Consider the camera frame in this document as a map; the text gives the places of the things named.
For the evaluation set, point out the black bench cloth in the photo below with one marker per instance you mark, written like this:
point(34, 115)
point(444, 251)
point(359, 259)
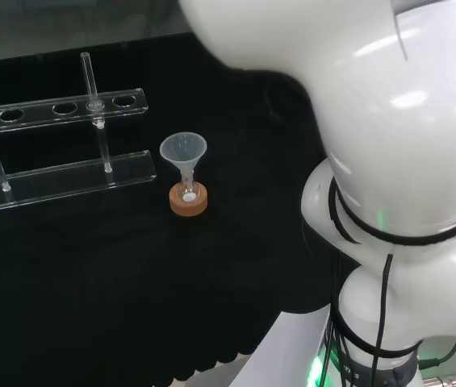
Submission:
point(110, 282)

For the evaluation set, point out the small glass round-bottom flask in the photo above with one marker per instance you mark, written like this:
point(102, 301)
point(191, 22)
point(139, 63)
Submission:
point(189, 195)

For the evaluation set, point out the clear acrylic funnel stand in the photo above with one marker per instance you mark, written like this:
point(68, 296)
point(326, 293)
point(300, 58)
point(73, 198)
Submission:
point(70, 169)

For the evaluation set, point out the translucent plastic weighing funnel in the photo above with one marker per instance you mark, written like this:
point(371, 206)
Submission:
point(183, 149)

